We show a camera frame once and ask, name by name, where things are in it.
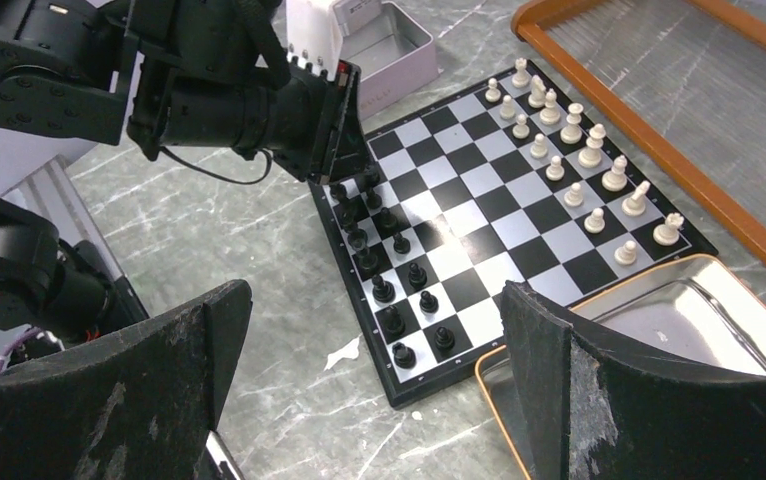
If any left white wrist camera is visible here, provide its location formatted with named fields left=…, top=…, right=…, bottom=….
left=286, top=0, right=343, bottom=81

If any black piece corner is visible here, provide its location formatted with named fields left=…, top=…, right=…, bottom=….
left=391, top=342, right=417, bottom=370
left=329, top=183, right=349, bottom=204

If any black queen piece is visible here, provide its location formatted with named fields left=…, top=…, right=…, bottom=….
left=345, top=223, right=368, bottom=251

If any white pawn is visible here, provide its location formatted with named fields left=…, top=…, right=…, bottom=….
left=530, top=133, right=548, bottom=159
left=563, top=182, right=584, bottom=208
left=584, top=207, right=606, bottom=234
left=545, top=155, right=565, bottom=182
left=613, top=240, right=638, bottom=266

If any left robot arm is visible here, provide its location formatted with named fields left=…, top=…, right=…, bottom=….
left=0, top=1, right=376, bottom=185

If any black pawn second row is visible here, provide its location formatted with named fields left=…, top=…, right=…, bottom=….
left=378, top=207, right=399, bottom=231
left=365, top=188, right=382, bottom=210
left=408, top=262, right=427, bottom=290
left=393, top=232, right=411, bottom=255
left=419, top=291, right=439, bottom=314
left=362, top=165, right=381, bottom=189

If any black king piece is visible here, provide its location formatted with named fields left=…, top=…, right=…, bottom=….
left=356, top=244, right=379, bottom=276

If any black chess piece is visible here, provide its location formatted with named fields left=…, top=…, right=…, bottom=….
left=381, top=306, right=405, bottom=337

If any white knight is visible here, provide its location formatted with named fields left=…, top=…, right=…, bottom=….
left=621, top=180, right=651, bottom=217

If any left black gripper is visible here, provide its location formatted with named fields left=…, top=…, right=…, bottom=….
left=270, top=59, right=373, bottom=185

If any orange wooden shelf rack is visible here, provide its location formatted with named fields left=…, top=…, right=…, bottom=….
left=510, top=1, right=766, bottom=267

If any white corner rook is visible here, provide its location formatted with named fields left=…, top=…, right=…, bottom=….
left=652, top=212, right=684, bottom=246

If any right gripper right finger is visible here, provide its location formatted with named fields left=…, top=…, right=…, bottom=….
left=501, top=281, right=766, bottom=479

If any black and white chessboard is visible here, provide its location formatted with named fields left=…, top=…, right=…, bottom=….
left=311, top=69, right=715, bottom=408

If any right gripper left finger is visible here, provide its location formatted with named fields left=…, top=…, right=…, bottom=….
left=0, top=280, right=253, bottom=479

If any silver tin box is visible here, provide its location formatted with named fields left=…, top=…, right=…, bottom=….
left=341, top=1, right=439, bottom=120

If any black rook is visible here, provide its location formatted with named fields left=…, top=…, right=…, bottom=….
left=434, top=326, right=456, bottom=352

